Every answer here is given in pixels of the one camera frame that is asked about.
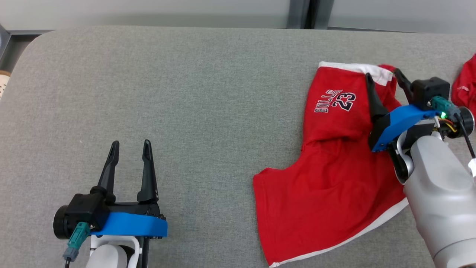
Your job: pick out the grey fabric padded table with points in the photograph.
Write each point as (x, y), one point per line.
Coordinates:
(186, 93)

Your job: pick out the red and white jersey shirt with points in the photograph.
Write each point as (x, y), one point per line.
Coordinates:
(466, 96)

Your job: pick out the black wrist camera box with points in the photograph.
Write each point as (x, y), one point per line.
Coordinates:
(87, 210)
(429, 91)

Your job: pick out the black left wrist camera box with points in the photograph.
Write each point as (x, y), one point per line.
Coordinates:
(87, 210)

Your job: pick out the beige perforated object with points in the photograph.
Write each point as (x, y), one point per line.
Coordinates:
(3, 83)

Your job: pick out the red garment with white trim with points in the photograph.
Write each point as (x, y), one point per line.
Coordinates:
(327, 186)

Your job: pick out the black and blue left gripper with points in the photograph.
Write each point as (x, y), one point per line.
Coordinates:
(130, 225)

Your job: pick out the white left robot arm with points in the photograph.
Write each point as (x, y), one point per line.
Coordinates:
(111, 257)

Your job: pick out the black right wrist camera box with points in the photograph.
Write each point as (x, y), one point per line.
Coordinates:
(429, 91)

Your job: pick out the grey metal floor rail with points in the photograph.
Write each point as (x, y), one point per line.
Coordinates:
(29, 32)

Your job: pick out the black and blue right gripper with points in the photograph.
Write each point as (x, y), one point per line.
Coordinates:
(401, 119)

